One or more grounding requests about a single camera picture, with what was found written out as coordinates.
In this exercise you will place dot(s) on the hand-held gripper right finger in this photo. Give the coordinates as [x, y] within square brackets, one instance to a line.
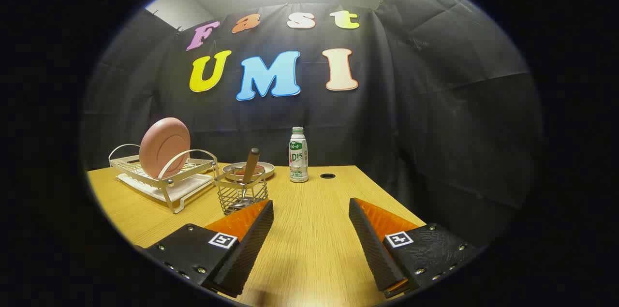
[375, 249]

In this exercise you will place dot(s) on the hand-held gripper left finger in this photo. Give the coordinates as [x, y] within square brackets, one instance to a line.
[254, 249]

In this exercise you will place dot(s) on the pink plate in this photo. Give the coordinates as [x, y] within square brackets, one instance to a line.
[162, 147]

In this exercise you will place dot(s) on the beige round plate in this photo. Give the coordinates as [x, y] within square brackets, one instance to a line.
[267, 170]

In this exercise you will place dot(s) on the reddish meat piece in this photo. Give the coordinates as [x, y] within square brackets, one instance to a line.
[261, 168]

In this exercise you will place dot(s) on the white drip tray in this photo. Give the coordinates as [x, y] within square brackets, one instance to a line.
[186, 188]

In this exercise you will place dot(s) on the white green label bottle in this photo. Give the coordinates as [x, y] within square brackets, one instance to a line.
[298, 157]

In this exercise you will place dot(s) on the black backdrop cloth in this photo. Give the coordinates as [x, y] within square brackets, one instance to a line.
[435, 128]

